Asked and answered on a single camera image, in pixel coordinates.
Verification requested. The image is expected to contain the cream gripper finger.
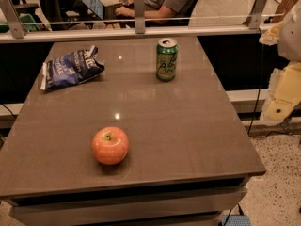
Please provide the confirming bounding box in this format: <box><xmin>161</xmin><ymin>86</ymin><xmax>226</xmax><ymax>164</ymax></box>
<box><xmin>260</xmin><ymin>61</ymin><xmax>301</xmax><ymax>121</ymax></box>
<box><xmin>259</xmin><ymin>22</ymin><xmax>282</xmax><ymax>46</ymax></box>

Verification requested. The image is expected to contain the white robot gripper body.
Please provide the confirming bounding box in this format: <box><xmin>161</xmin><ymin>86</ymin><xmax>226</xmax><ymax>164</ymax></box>
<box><xmin>278</xmin><ymin>0</ymin><xmax>301</xmax><ymax>61</ymax></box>

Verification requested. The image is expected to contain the green soda can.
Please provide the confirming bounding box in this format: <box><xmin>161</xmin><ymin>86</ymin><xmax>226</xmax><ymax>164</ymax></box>
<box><xmin>156</xmin><ymin>38</ymin><xmax>178</xmax><ymax>82</ymax></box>

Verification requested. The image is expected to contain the seated person in grey shirt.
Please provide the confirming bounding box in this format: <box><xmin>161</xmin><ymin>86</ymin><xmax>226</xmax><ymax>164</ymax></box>
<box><xmin>114</xmin><ymin>0</ymin><xmax>200</xmax><ymax>25</ymax></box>

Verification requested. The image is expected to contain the blue perforated box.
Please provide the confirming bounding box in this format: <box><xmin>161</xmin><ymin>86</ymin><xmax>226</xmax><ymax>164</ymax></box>
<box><xmin>222</xmin><ymin>215</ymin><xmax>252</xmax><ymax>226</ymax></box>

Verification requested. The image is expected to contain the open laptop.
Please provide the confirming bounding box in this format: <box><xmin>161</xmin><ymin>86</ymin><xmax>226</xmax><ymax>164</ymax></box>
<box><xmin>80</xmin><ymin>0</ymin><xmax>124</xmax><ymax>21</ymax></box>

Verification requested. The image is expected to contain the red apple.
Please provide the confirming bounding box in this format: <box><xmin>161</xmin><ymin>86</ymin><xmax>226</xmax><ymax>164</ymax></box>
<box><xmin>92</xmin><ymin>127</ymin><xmax>129</xmax><ymax>165</ymax></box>

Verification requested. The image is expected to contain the blue chip bag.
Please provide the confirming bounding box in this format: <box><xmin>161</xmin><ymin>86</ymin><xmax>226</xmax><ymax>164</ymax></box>
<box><xmin>40</xmin><ymin>45</ymin><xmax>104</xmax><ymax>90</ymax></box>

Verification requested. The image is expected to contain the green bin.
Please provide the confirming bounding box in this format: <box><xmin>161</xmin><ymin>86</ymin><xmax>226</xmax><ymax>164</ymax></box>
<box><xmin>0</xmin><ymin>14</ymin><xmax>40</xmax><ymax>33</ymax></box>

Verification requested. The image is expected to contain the glass barrier panel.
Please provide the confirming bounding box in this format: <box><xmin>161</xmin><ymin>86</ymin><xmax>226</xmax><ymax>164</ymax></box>
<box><xmin>0</xmin><ymin>0</ymin><xmax>301</xmax><ymax>33</ymax></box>

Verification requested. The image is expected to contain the black hanging cable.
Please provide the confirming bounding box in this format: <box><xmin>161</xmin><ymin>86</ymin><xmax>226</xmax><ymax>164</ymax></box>
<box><xmin>246</xmin><ymin>28</ymin><xmax>301</xmax><ymax>139</ymax></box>

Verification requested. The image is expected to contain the right metal glass bracket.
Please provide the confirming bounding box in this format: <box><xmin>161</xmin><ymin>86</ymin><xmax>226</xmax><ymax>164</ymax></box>
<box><xmin>245</xmin><ymin>0</ymin><xmax>267</xmax><ymax>29</ymax></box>

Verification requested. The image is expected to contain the metal glass bracket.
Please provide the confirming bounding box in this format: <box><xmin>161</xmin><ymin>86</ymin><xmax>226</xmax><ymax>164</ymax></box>
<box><xmin>0</xmin><ymin>0</ymin><xmax>26</xmax><ymax>39</ymax></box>
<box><xmin>134</xmin><ymin>0</ymin><xmax>145</xmax><ymax>34</ymax></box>
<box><xmin>245</xmin><ymin>0</ymin><xmax>267</xmax><ymax>29</ymax></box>

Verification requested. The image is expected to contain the middle metal glass bracket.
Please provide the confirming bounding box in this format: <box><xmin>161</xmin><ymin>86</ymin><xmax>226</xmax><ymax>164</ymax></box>
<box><xmin>134</xmin><ymin>0</ymin><xmax>145</xmax><ymax>34</ymax></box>

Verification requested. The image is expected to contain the left metal glass bracket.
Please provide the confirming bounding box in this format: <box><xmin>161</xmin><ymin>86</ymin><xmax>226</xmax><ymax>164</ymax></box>
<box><xmin>0</xmin><ymin>0</ymin><xmax>26</xmax><ymax>39</ymax></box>

